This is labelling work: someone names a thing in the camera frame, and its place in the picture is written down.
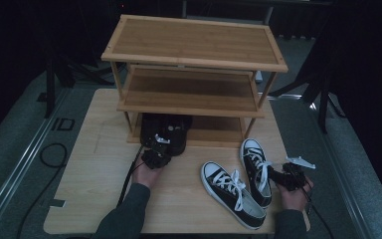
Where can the black stand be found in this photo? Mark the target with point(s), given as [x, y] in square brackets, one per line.
[49, 89]
[323, 99]

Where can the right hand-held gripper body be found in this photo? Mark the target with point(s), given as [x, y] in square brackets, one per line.
[291, 177]

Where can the person's left hand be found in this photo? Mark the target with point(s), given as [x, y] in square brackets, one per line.
[147, 177]

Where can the bamboo shoe rack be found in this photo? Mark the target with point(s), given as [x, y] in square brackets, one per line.
[192, 40]

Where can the black mesh shoe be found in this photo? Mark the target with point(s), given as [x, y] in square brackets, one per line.
[179, 132]
[149, 127]

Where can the small white block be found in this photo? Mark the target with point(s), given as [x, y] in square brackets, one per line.
[259, 77]

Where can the person's right hand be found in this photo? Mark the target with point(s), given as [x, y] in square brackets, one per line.
[293, 199]

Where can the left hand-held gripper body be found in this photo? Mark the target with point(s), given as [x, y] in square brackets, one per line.
[157, 154]

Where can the black canvas sneaker white laces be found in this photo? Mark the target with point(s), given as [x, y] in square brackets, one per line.
[232, 195]
[255, 172]

